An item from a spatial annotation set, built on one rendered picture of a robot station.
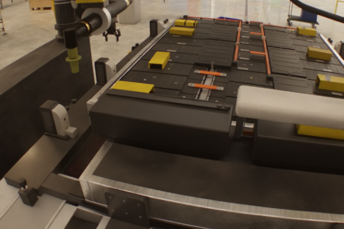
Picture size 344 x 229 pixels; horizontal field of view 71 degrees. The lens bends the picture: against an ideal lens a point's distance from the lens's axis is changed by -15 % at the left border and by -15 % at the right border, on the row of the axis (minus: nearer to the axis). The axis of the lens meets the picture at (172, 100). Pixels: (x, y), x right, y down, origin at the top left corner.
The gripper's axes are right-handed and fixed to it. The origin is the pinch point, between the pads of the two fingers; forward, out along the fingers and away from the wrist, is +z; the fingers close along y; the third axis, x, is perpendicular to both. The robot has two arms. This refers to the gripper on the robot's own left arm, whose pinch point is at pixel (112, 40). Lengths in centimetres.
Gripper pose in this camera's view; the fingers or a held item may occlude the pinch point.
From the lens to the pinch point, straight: 221.6
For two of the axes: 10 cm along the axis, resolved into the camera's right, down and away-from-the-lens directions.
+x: -2.4, 4.8, -8.4
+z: 0.0, 8.7, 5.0
